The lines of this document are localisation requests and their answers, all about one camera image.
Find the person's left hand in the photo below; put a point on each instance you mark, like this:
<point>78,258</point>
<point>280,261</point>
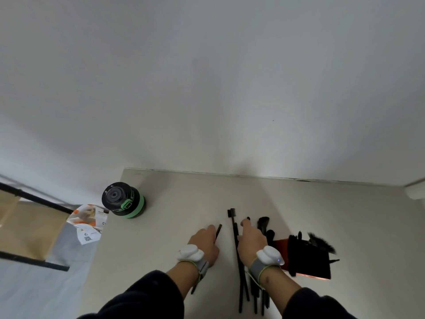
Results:
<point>206,242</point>

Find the person's right hand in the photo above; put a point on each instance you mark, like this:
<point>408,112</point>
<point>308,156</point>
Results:
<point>250,242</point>

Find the person's right fingers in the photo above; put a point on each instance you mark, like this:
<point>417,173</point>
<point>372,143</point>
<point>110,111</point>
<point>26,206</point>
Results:
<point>245,223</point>

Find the person's left fingers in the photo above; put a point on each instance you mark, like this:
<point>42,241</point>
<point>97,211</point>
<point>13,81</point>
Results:
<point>210,230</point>

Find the slim black cosmetic brush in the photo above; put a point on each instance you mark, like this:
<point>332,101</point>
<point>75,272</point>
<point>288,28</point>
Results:
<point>218,232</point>

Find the person's left forearm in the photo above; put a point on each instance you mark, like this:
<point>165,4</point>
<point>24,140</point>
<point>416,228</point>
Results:
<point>149,295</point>

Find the person's right forearm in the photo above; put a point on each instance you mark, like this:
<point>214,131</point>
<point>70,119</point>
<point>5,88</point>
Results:
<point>298,298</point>

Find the pile of black makeup brushes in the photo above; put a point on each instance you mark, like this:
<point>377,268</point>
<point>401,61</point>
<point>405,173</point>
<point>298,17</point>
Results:
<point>241,289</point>

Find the black and red brush pouch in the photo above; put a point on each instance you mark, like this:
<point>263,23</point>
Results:
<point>308,259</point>

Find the fluffy black powder brush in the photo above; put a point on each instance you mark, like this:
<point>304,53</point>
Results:
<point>320,243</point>

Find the black and green round lantern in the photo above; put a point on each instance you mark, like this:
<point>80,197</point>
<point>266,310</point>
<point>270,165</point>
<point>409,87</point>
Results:
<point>123,200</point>

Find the white and orange printed bag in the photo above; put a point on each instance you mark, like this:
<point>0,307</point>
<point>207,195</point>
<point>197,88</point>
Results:
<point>87,222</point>

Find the black frame wooden shelf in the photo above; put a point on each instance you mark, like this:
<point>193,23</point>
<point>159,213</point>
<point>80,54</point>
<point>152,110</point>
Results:
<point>26,225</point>

